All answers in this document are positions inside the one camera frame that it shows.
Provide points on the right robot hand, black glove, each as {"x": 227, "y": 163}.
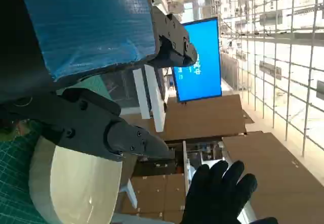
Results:
{"x": 217, "y": 196}

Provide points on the bare left robot hand, blue tape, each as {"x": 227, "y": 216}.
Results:
{"x": 76, "y": 32}

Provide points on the white plate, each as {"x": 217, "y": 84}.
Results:
{"x": 83, "y": 183}

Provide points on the brown cardboard box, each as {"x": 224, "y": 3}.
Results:
{"x": 207, "y": 117}
{"x": 152, "y": 193}
{"x": 278, "y": 163}

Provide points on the white mesh-front cabinet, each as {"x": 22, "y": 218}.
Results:
{"x": 152, "y": 95}

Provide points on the blue screen monitor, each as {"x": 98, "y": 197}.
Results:
{"x": 200, "y": 82}

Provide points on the green cutting mat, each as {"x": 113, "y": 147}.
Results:
{"x": 12, "y": 171}

